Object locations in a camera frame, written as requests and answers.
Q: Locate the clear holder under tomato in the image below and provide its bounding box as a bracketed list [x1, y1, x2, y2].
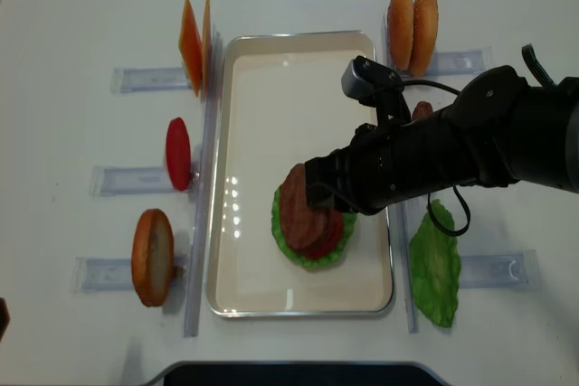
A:
[89, 166, 178, 197]

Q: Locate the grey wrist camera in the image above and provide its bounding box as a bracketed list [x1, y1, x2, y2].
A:
[341, 56, 404, 108]

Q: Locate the dark base at bottom edge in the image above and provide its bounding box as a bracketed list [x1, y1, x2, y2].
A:
[158, 362, 448, 385]

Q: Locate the red tomato slice on tray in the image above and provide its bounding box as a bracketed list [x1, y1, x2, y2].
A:
[299, 211, 344, 259]

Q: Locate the standing red tomato slice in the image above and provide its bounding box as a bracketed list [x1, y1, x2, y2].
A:
[166, 118, 192, 191]

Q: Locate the white rectangular metal tray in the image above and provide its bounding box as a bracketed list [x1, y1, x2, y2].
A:
[206, 31, 394, 317]

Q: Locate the right long clear acrylic rail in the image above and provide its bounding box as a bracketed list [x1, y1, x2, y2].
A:
[388, 202, 419, 334]

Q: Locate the standing green lettuce leaf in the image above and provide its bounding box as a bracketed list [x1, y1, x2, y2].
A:
[409, 213, 461, 328]

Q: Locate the clear holder under right buns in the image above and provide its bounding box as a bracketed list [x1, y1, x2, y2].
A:
[422, 47, 493, 78]

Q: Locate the long clear acrylic rail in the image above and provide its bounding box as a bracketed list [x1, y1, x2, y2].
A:
[388, 202, 419, 334]
[184, 28, 223, 337]

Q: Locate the green lettuce leaf on tray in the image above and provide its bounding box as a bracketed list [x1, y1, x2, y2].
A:
[271, 187, 356, 271]

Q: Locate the left long clear acrylic rail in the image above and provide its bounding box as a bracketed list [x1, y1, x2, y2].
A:
[184, 28, 223, 337]

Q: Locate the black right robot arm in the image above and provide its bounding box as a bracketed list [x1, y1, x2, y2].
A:
[305, 66, 578, 215]

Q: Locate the left bun half top right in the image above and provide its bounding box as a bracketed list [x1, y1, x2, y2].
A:
[386, 0, 413, 71]

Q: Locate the bun half front left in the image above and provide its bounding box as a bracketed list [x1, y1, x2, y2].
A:
[131, 209, 175, 307]

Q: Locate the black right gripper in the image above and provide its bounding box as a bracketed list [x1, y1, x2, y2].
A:
[303, 122, 420, 216]

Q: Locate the dark brown meat patty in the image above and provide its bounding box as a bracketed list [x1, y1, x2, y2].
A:
[280, 163, 331, 253]

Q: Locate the clear holder under lettuce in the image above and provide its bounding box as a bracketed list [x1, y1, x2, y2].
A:
[460, 249, 543, 290]

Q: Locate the black camera cable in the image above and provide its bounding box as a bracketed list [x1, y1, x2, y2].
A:
[400, 43, 560, 237]

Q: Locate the left orange cheese slice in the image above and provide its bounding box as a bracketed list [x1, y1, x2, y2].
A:
[178, 0, 203, 97]

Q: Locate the clear holder under left bun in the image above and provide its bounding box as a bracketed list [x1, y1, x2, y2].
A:
[70, 256, 187, 294]

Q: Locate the bun half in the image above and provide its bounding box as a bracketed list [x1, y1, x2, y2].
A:
[386, 0, 413, 71]
[131, 209, 175, 307]
[409, 0, 439, 77]

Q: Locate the clear holder under cheese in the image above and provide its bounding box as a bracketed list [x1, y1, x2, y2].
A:
[110, 67, 192, 94]

